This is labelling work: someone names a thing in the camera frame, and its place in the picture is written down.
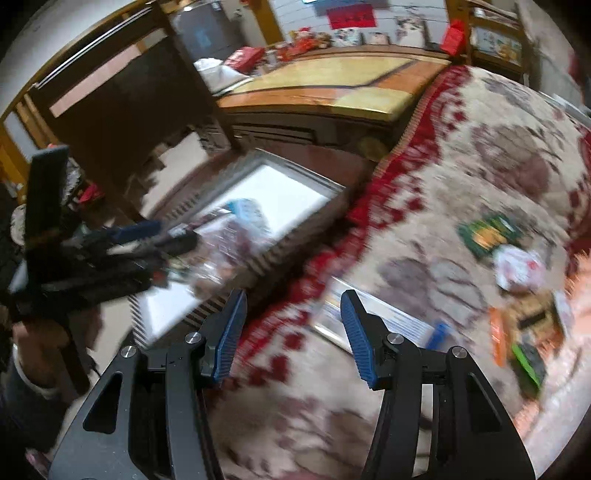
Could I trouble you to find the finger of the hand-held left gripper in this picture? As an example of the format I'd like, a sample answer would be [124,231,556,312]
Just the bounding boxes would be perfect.
[99,220,163,247]
[139,231,200,259]

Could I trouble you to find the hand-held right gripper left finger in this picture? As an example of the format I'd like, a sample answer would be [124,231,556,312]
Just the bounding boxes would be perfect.
[48,288,247,480]

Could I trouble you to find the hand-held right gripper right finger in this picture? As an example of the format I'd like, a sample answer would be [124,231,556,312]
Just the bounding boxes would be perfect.
[340,290,536,480]

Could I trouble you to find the clear packet of red dates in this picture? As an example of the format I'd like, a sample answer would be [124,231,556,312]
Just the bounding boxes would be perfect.
[168,217,278,291]

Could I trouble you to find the striped cardboard box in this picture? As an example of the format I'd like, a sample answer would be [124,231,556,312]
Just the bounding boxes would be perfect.
[127,150,349,349]

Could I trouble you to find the orange-edged cracker packet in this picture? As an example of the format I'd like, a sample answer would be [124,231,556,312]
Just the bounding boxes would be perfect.
[489,291,573,365]

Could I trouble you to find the person's left forearm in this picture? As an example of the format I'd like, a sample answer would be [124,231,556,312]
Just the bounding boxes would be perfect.
[0,355,70,457]

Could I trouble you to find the person's left hand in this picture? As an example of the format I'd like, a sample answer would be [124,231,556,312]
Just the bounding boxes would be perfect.
[11,307,100,388]

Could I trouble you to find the white blue flat packet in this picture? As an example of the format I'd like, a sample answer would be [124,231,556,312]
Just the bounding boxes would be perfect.
[314,277,451,354]

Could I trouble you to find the blue white snack packet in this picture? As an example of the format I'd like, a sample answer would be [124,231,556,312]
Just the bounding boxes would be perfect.
[226,198,273,232]

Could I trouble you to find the green yellow snack packet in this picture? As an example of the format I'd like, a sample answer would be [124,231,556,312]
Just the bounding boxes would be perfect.
[457,213,525,259]

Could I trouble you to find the white red snack packet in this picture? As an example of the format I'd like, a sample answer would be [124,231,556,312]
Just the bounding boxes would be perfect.
[492,244,548,291]

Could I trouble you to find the green black snack packet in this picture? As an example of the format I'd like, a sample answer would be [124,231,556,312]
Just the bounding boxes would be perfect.
[510,342,548,400]

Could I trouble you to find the white plastic bag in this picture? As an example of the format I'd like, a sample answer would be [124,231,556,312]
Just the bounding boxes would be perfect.
[194,56,252,90]

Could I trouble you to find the red box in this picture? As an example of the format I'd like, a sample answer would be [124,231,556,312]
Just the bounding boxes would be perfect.
[226,46,264,70]

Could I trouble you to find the yellow-top wooden cabinet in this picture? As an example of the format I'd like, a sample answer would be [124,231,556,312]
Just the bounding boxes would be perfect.
[215,44,455,153]

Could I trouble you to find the peach satin quilt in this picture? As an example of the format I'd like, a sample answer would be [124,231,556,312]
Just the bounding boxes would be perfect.
[508,244,591,467]

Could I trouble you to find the grey refrigerator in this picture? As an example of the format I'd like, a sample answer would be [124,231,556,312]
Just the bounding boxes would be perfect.
[173,0,252,54]

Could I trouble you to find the floral fleece blanket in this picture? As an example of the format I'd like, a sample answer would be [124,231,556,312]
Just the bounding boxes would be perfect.
[203,65,591,480]

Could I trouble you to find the plush toys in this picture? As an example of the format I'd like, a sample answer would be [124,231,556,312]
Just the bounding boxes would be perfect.
[288,28,331,49]

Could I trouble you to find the large framed photo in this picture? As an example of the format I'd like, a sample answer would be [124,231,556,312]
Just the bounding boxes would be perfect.
[394,16,428,47]

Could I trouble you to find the red gift bag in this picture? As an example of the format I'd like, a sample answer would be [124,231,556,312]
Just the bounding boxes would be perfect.
[438,21,467,54]

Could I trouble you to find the red wall poster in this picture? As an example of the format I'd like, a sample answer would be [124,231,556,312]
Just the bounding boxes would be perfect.
[328,4,377,31]

